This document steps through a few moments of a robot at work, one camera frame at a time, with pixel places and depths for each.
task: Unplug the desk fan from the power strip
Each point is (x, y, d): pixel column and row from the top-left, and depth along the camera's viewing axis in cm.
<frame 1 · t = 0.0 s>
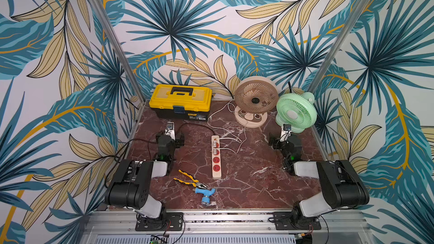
left hand: (172, 132, 92), fingers open
right hand: (280, 132, 93), fingers open
yellow black toolbox: (181, 101, 96), point 18 cm above the table
beige round desk fan: (255, 97, 91), point 24 cm above the table
green desk fan: (297, 110, 85), point 25 cm above the table
yellow black pliers: (194, 183, 85), on the table
blue plastic faucet: (207, 193, 82), point 2 cm above the table

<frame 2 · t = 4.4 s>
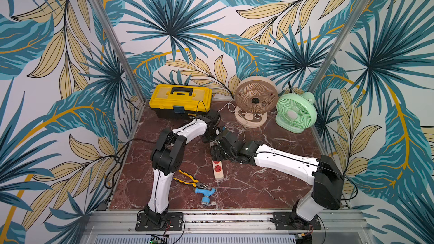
left hand: (215, 140, 97), fingers open
right hand: (214, 150, 81), fingers open
the named things where they were.

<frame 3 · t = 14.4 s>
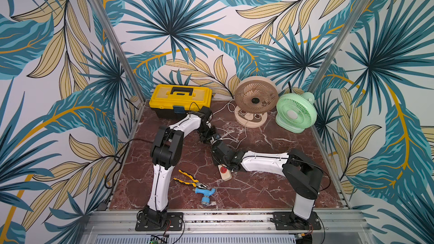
left hand: (216, 141, 97), fingers open
right hand: (215, 151, 90), fingers closed
beige power strip red sockets: (225, 172, 86), point 4 cm above the table
the other named things where they were.

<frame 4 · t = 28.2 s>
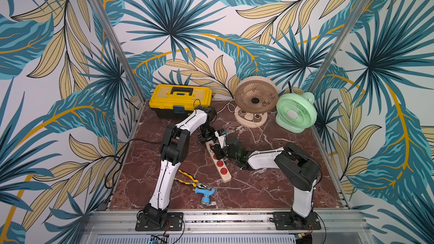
left hand: (211, 145, 96), fingers open
right hand: (212, 145, 92), fingers closed
the named things where they were.

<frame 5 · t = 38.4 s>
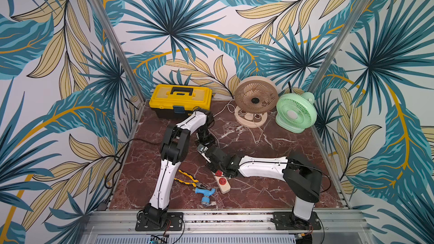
left hand: (209, 153, 93), fingers open
right hand: (208, 154, 87), fingers closed
beige power strip red sockets: (222, 182, 83), point 4 cm above the table
the other named things where they were.

